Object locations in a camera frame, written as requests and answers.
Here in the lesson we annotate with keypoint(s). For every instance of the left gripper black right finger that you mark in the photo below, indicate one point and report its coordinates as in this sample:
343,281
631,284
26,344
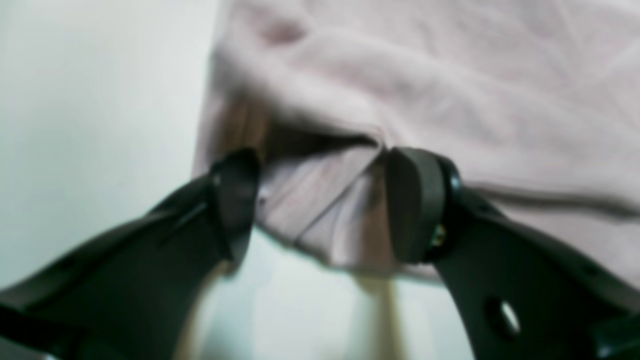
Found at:
521,294

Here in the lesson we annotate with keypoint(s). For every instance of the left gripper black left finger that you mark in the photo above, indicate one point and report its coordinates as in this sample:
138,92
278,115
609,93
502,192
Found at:
127,293

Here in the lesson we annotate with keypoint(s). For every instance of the mauve t-shirt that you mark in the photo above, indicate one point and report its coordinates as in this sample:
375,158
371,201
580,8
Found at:
536,102

